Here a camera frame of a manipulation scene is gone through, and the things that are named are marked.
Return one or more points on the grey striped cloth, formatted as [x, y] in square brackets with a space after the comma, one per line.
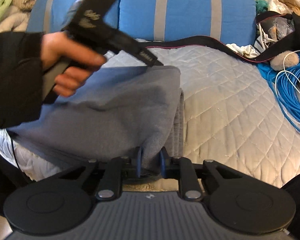
[261, 46]

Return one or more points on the white cloth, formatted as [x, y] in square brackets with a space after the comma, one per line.
[242, 51]

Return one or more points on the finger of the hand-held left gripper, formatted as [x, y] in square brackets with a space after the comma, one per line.
[147, 57]

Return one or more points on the clear plastic bag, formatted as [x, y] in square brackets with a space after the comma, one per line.
[277, 28]

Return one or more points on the person's left forearm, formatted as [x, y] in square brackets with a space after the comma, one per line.
[12, 80]

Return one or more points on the blue-grey sweatpants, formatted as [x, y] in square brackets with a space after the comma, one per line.
[115, 117]

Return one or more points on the teal yarn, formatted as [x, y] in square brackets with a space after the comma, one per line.
[261, 5]

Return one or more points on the blue pillow with grey stripes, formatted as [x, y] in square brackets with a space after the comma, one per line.
[190, 10]
[40, 17]

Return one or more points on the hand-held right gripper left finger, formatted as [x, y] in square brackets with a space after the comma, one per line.
[139, 161]

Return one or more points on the beige plush toy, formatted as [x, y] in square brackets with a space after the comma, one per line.
[285, 61]

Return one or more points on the person's left hand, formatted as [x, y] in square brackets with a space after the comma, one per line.
[55, 50]

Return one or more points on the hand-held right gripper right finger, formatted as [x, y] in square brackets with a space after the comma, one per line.
[162, 161]

